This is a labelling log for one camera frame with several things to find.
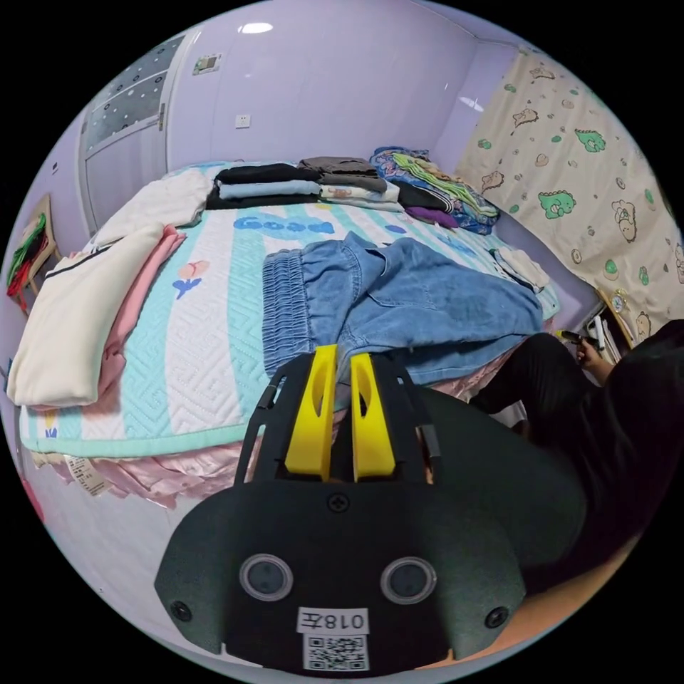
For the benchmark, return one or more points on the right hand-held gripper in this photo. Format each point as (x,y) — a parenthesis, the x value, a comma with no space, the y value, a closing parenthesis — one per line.
(576,338)

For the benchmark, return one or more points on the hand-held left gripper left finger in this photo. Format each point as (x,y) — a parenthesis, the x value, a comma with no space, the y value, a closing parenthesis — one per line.
(310,427)

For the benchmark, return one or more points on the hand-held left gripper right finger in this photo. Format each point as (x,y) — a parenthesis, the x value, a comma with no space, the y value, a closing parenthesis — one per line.
(374,438)

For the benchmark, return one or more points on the blue denim shorts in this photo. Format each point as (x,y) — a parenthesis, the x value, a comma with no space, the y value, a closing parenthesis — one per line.
(427,299)

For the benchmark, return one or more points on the person's left forearm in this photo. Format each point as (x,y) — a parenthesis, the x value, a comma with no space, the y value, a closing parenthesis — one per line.
(561,609)

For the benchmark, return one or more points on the person's right hand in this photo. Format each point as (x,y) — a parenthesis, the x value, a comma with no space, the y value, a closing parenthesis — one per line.
(592,363)

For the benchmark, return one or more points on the small round alarm clock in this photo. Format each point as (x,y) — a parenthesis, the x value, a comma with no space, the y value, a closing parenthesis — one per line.
(618,302)

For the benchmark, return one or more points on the small white folded cloth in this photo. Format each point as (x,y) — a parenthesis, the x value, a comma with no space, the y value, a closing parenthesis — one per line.
(521,267)

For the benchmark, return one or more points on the person's body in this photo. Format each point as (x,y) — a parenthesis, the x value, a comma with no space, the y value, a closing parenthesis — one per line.
(588,454)

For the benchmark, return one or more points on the bed with striped printed quilt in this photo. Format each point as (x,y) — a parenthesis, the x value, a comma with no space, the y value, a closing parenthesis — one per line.
(214,342)

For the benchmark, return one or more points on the cream curtain with dinosaur print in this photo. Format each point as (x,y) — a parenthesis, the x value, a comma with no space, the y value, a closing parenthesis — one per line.
(566,176)

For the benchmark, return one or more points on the pile of colourful clothes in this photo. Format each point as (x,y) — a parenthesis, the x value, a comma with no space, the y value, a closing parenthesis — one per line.
(443,198)

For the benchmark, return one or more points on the pile of folded dark clothes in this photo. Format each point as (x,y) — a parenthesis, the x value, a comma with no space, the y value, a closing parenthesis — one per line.
(267,184)

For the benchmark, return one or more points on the pile of cream pink clothes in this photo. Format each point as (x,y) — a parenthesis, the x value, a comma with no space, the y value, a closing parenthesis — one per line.
(80,310)

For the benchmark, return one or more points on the wooden chair with clothes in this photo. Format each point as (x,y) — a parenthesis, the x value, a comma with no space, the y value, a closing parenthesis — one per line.
(32,251)

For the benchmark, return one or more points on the door with frosted glass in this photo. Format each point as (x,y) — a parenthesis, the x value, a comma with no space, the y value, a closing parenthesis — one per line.
(125,128)

